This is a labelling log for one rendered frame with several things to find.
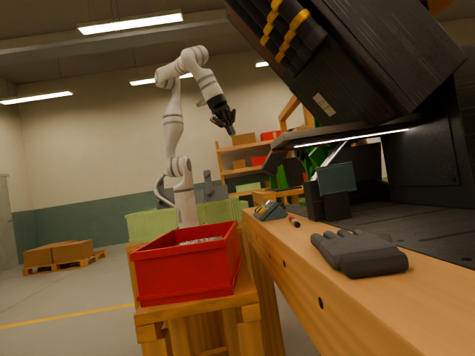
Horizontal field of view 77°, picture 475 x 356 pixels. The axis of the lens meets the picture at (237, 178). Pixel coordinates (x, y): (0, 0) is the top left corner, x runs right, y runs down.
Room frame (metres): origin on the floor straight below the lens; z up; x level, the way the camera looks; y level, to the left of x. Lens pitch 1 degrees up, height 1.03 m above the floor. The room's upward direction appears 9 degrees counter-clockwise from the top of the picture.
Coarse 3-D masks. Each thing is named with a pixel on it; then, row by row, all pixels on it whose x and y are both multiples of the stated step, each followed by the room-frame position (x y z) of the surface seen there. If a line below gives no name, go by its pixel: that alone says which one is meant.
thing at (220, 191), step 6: (204, 174) 1.95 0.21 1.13; (210, 174) 1.97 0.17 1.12; (204, 180) 1.96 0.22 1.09; (210, 180) 1.96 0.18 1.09; (210, 186) 1.95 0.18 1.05; (216, 186) 1.94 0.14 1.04; (222, 186) 1.94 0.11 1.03; (216, 192) 1.93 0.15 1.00; (222, 192) 1.93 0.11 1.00; (210, 198) 1.92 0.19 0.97; (216, 198) 1.92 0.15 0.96
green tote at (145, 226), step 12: (204, 204) 1.66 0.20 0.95; (216, 204) 1.66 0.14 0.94; (228, 204) 1.69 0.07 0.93; (132, 216) 1.74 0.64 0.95; (144, 216) 1.73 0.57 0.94; (156, 216) 1.72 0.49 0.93; (168, 216) 1.71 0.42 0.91; (204, 216) 1.67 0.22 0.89; (216, 216) 1.66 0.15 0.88; (228, 216) 1.65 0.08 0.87; (240, 216) 2.00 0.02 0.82; (132, 228) 1.75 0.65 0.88; (144, 228) 1.73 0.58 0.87; (156, 228) 1.72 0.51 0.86; (168, 228) 1.71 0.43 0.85; (132, 240) 1.74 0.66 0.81; (144, 240) 1.73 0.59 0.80
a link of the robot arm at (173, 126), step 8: (168, 120) 1.33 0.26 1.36; (176, 120) 1.33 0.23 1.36; (168, 128) 1.33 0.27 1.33; (176, 128) 1.33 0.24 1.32; (168, 136) 1.33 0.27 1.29; (176, 136) 1.35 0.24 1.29; (168, 144) 1.33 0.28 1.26; (176, 144) 1.37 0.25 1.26; (168, 152) 1.33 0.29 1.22; (168, 160) 1.32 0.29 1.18; (168, 168) 1.32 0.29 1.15
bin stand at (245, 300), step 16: (240, 272) 0.79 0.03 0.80; (240, 288) 0.67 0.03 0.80; (256, 288) 0.66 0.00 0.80; (176, 304) 0.63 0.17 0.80; (192, 304) 0.62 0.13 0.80; (208, 304) 0.63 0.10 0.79; (224, 304) 0.63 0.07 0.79; (240, 304) 0.63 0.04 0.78; (256, 304) 0.63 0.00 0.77; (144, 320) 0.62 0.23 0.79; (160, 320) 0.62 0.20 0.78; (176, 320) 0.90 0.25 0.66; (240, 320) 0.65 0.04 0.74; (256, 320) 0.63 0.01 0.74; (144, 336) 0.61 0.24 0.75; (160, 336) 0.63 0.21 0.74; (176, 336) 0.90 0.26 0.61; (240, 336) 0.63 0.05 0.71; (256, 336) 0.64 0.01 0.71; (144, 352) 0.62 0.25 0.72; (160, 352) 0.62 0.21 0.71; (176, 352) 0.90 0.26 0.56; (192, 352) 0.94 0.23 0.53; (256, 352) 0.64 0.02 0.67
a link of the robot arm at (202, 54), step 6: (192, 48) 1.09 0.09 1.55; (198, 48) 1.10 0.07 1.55; (204, 48) 1.11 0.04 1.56; (198, 54) 1.09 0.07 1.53; (204, 54) 1.11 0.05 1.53; (180, 60) 1.16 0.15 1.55; (198, 60) 1.10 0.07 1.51; (204, 60) 1.12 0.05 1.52; (180, 66) 1.17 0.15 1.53; (186, 72) 1.20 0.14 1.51
